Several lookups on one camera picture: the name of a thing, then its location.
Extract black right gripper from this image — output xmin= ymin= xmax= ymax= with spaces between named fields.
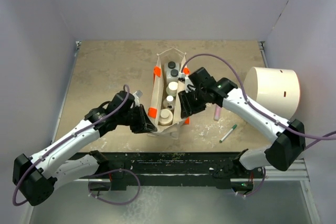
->
xmin=179 ymin=87 xmax=208 ymax=118

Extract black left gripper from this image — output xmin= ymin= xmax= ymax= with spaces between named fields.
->
xmin=118 ymin=104 xmax=156 ymax=134

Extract small white cap bottle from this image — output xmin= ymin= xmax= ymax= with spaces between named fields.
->
xmin=165 ymin=95 xmax=175 ymax=111

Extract white round lid jar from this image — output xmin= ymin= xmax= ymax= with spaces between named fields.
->
xmin=166 ymin=81 xmax=179 ymax=97

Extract large white lid jar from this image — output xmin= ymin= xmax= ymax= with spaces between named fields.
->
xmin=159 ymin=109 xmax=173 ymax=126

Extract white bottle black cap front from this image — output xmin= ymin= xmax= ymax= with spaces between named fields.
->
xmin=166 ymin=69 xmax=180 ymax=84

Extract white bottle black cap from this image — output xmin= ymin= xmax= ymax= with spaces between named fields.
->
xmin=164 ymin=61 xmax=180 ymax=72
xmin=166 ymin=69 xmax=180 ymax=84

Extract canvas tote bag orange handles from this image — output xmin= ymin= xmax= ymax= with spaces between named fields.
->
xmin=148 ymin=48 xmax=190 ymax=139

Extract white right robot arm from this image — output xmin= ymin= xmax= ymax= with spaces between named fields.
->
xmin=178 ymin=67 xmax=306 ymax=177

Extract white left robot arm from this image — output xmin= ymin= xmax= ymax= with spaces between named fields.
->
xmin=12 ymin=90 xmax=158 ymax=206

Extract pink highlighter tube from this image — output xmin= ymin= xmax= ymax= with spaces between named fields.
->
xmin=214 ymin=105 xmax=222 ymax=121

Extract green white marker pen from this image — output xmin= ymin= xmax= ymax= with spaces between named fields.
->
xmin=219 ymin=124 xmax=237 ymax=143

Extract large white paper roll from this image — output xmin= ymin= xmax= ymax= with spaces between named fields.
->
xmin=243 ymin=67 xmax=301 ymax=119

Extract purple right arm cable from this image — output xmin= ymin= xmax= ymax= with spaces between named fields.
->
xmin=181 ymin=53 xmax=336 ymax=141

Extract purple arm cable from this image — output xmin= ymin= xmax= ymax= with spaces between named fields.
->
xmin=181 ymin=53 xmax=336 ymax=141
xmin=12 ymin=84 xmax=131 ymax=206

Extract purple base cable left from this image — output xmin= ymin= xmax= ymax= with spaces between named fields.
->
xmin=88 ymin=168 xmax=141 ymax=205

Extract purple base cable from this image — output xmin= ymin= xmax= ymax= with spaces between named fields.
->
xmin=235 ymin=167 xmax=266 ymax=198
xmin=88 ymin=168 xmax=141 ymax=205

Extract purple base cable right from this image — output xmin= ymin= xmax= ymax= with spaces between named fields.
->
xmin=235 ymin=167 xmax=266 ymax=198

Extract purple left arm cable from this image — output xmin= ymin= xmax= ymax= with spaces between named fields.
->
xmin=12 ymin=84 xmax=131 ymax=206

